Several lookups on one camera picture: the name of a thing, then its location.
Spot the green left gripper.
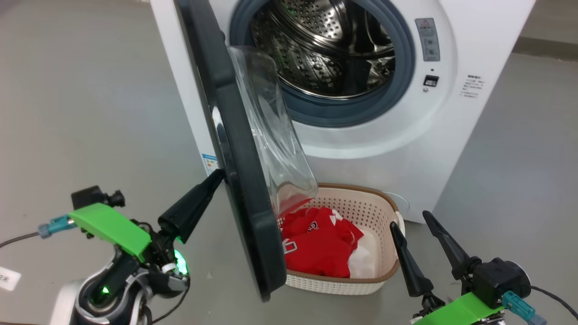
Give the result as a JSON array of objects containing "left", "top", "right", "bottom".
[{"left": 68, "top": 168, "right": 225, "bottom": 298}]

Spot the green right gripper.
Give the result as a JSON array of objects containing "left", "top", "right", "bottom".
[{"left": 390, "top": 210, "right": 506, "bottom": 325}]

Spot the dark grey glass washer door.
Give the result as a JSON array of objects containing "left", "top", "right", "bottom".
[{"left": 174, "top": 0, "right": 319, "bottom": 302}]

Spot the white garment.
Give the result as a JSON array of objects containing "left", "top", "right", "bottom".
[{"left": 348, "top": 230, "right": 379, "bottom": 279}]

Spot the red garment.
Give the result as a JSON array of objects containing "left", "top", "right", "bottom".
[{"left": 280, "top": 207, "right": 364, "bottom": 278}]

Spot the beige perforated laundry basket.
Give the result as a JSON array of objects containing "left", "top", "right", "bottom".
[{"left": 275, "top": 183, "right": 406, "bottom": 296}]

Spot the white washing machine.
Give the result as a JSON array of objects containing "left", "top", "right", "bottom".
[{"left": 149, "top": 0, "right": 536, "bottom": 224}]

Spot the blue grey rubber door gasket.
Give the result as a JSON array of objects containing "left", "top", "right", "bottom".
[{"left": 229, "top": 0, "right": 416, "bottom": 128}]

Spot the blue white energy label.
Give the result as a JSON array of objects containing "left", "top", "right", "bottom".
[{"left": 202, "top": 153, "right": 220, "bottom": 176}]

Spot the white paper tag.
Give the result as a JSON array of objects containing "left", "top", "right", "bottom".
[{"left": 0, "top": 266, "right": 22, "bottom": 292}]

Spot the perforated steel washer drum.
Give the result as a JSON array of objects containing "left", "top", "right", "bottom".
[{"left": 251, "top": 0, "right": 397, "bottom": 98}]

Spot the grey warning sticker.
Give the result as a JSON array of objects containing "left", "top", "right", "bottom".
[{"left": 415, "top": 18, "right": 441, "bottom": 62}]

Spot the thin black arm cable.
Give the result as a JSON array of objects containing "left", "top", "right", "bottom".
[{"left": 144, "top": 278, "right": 191, "bottom": 325}]

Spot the black camera cable teal connector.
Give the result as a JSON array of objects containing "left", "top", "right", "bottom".
[
  {"left": 0, "top": 215, "right": 76, "bottom": 249},
  {"left": 502, "top": 285, "right": 578, "bottom": 325}
]

